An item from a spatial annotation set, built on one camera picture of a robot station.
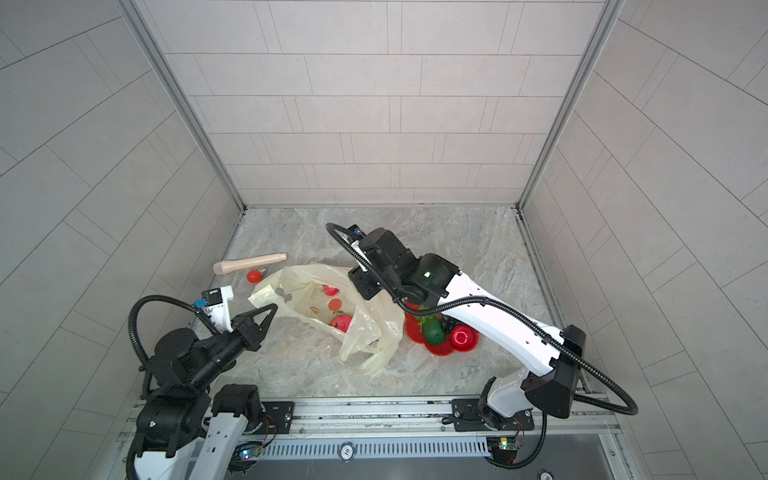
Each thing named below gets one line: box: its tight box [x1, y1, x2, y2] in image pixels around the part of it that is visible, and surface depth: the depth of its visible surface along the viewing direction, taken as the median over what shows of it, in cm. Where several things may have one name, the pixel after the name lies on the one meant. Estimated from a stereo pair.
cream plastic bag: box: [248, 264, 405, 375], surface depth 72 cm
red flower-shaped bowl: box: [404, 300, 480, 356], surface depth 81 cm
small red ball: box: [247, 270, 263, 284], surface depth 97 cm
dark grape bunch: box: [440, 313, 465, 334], surface depth 84 cm
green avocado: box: [422, 317, 447, 346], surface depth 82 cm
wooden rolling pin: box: [213, 252, 288, 275], surface depth 98 cm
